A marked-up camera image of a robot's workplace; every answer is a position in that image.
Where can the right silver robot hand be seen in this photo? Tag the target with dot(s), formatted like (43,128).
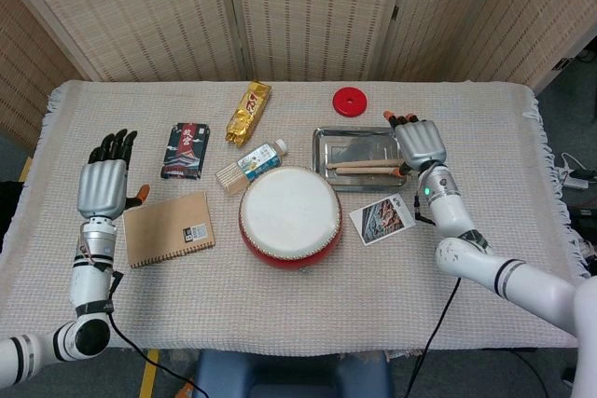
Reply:
(422,144)

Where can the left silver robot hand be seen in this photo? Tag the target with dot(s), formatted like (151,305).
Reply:
(102,188)

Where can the wooden drumstick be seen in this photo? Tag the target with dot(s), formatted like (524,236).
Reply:
(368,171)
(364,164)

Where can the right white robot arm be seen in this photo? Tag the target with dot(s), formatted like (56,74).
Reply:
(471,258)

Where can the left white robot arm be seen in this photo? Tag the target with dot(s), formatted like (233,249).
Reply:
(91,281)

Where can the red drum with white skin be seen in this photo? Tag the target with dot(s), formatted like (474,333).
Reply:
(289,211)

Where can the stainless steel tray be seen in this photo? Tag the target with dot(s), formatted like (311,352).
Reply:
(359,146)

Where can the kraft spiral notebook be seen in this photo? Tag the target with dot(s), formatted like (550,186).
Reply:
(163,225)

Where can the red plastic disc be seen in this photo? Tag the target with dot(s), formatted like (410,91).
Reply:
(358,105)

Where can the photo postcard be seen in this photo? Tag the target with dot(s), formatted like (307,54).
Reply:
(382,220)

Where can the dark box with palace print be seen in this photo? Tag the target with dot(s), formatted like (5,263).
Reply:
(184,151)

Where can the clear toothpick box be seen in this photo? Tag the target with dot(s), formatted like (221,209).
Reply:
(228,177)

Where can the plastic drink bottle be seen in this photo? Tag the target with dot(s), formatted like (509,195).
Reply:
(259,160)

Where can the white power strip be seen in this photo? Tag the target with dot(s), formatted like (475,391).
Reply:
(578,182)

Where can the gold foil snack pack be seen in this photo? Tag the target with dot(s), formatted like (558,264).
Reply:
(247,113)

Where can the woven folding screen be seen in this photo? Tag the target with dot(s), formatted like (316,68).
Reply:
(140,6)

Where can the beige woven tablecloth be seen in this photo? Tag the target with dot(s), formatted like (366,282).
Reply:
(280,305)

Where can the navy blue seat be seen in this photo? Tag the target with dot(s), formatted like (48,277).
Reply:
(289,374)

